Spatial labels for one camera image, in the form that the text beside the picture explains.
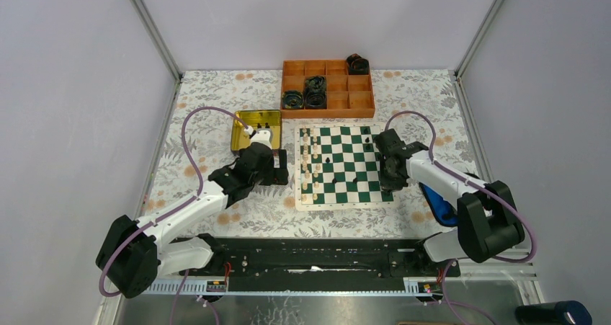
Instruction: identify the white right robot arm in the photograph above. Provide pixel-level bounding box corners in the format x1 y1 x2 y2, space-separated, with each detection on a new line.
373 129 525 276

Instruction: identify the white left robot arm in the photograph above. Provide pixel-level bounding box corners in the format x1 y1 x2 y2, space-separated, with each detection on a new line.
95 143 288 298

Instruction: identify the white chess pieces row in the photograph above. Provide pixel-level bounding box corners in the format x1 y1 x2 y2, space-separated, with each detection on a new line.
299 126 322 205

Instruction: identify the green white chess board mat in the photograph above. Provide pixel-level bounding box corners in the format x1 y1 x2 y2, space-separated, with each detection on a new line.
294 121 397 211

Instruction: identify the gold metal tin box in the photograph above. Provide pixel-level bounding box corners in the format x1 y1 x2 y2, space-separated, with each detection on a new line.
231 110 282 153

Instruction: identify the floral table cloth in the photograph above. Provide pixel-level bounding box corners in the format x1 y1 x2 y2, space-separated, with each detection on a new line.
141 70 478 238

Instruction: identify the black tape roll in tray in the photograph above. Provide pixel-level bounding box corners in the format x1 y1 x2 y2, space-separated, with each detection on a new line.
281 90 304 110
304 76 326 92
303 89 327 110

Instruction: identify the orange wooden compartment tray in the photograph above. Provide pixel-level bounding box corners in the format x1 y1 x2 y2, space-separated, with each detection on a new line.
280 59 375 119

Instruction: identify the blue cloth pouch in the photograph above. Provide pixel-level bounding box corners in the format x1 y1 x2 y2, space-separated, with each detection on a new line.
419 183 458 228

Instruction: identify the black tape roll behind tray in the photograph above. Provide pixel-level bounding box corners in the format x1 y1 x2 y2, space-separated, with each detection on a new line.
346 53 370 75

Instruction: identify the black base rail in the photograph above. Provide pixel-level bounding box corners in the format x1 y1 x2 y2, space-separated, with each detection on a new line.
189 236 460 293

